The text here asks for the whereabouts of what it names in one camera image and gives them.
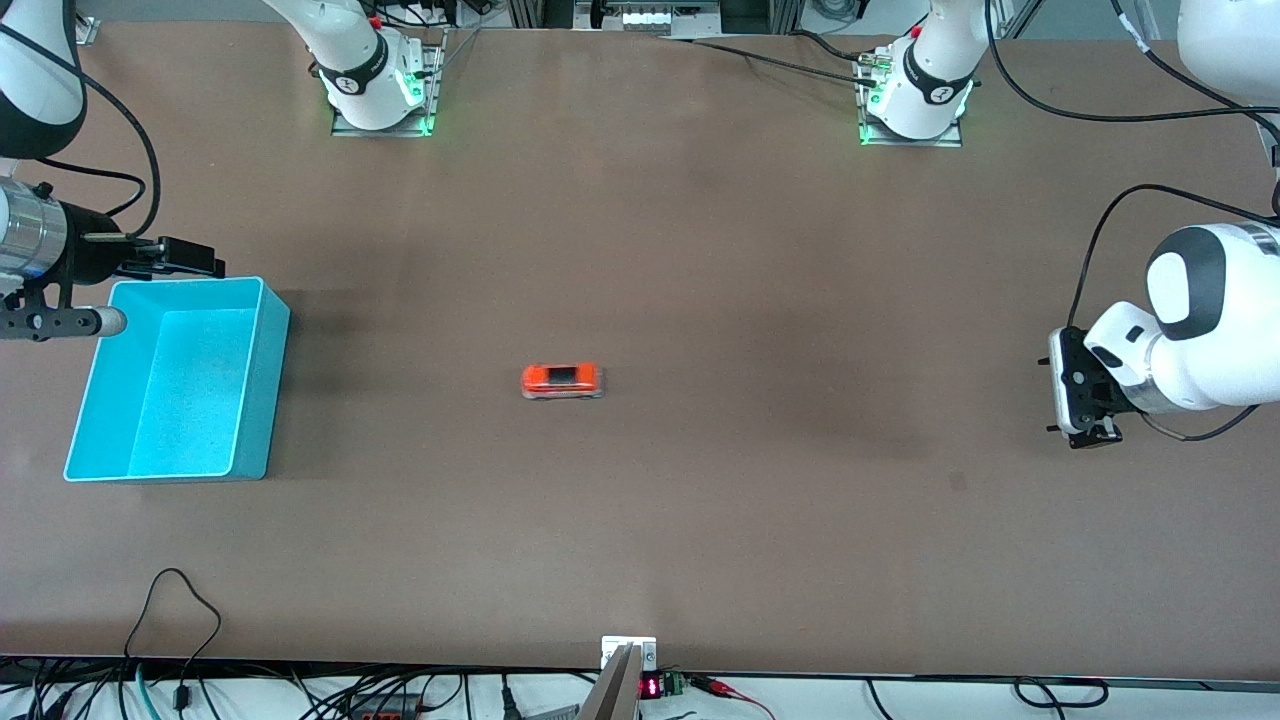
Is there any orange toy bus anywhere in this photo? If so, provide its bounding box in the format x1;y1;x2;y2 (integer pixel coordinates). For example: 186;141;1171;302
520;362;606;401

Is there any blue plastic box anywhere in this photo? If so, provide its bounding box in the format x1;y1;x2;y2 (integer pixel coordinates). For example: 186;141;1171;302
64;277;292;483

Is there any white lit device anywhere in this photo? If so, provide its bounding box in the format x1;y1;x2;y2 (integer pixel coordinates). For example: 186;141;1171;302
618;3;723;32

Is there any grey metal bar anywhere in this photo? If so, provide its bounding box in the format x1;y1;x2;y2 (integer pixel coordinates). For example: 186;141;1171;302
578;644;643;720

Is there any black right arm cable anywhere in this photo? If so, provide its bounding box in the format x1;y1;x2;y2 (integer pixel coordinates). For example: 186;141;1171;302
0;24;163;243

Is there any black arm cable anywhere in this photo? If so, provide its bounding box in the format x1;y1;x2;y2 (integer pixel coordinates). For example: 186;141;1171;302
0;24;163;243
984;0;1280;443

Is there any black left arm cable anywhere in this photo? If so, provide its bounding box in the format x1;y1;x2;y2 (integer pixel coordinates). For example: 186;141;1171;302
984;0;1280;443

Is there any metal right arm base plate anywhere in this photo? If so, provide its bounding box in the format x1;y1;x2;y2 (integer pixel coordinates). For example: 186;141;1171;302
331;44;447;139

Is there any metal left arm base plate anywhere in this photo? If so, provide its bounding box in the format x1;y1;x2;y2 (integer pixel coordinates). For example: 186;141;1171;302
858;48;964;149

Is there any black coiled floor cable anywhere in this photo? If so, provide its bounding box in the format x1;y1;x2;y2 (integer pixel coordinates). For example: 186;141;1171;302
1012;676;1111;710

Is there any thin black looped cable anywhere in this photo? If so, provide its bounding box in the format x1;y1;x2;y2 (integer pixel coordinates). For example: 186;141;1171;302
123;567;223;706

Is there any red clip wire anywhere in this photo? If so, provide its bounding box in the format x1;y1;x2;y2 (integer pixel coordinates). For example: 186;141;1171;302
690;674;779;720

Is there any black cable across table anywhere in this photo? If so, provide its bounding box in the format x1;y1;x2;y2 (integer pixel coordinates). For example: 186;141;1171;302
658;29;883;89

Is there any white table edge bracket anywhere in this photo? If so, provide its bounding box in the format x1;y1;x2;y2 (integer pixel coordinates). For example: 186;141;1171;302
600;635;659;672

